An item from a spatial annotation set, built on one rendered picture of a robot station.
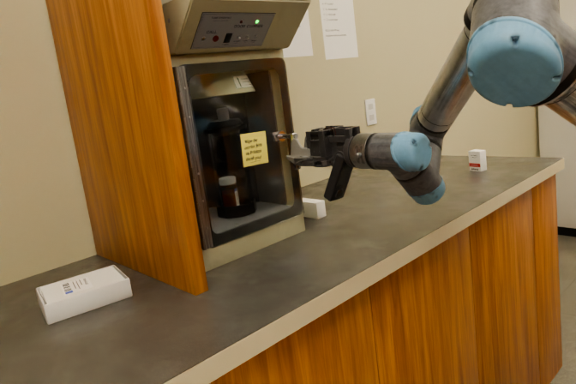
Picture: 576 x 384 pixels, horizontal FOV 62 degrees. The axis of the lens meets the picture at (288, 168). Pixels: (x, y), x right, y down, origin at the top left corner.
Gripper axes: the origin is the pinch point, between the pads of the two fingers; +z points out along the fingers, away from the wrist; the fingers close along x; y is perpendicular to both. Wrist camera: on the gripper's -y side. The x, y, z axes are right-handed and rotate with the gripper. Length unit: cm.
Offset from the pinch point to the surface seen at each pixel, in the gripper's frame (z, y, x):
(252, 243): 4.8, -17.6, 13.3
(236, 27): -2.2, 31.4, 12.7
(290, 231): 4.7, -18.9, 0.9
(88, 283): 14, -15, 49
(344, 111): 47, 1, -77
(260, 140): 3.6, 6.0, 6.6
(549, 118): 37, -39, -283
